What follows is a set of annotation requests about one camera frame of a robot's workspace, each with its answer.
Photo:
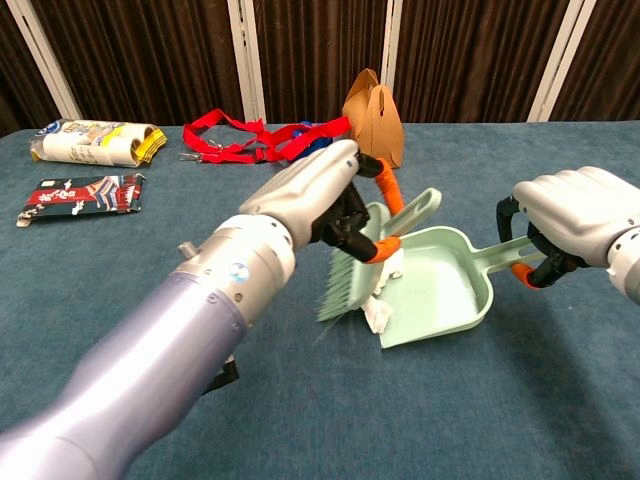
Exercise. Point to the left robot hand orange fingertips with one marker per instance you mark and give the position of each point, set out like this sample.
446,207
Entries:
305,195

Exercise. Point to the right robot hand orange thumbtip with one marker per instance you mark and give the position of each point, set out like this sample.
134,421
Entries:
580,210

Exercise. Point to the mint green hand broom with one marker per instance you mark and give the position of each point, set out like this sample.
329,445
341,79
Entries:
350,285

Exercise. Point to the white tissue paper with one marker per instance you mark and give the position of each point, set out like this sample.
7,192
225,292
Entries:
377,315

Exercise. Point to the mint green plastic dustpan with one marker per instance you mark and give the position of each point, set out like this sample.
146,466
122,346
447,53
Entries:
440,290

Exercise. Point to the blue plastic block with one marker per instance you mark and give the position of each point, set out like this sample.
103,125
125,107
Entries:
312,142

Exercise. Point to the brown paper gable box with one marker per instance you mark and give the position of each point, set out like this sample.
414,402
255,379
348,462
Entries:
385,125

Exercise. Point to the brown pleated partition panel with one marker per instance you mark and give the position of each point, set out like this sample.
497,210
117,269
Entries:
320,55
470,55
605,60
150,55
15,75

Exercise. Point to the black red printed packet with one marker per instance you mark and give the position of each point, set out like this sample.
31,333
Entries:
85,197

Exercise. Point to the blue felt table mat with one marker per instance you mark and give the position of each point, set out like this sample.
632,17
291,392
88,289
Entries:
450,400

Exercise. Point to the white partition frame post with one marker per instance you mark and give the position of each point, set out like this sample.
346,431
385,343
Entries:
561,60
246,60
45,60
392,50

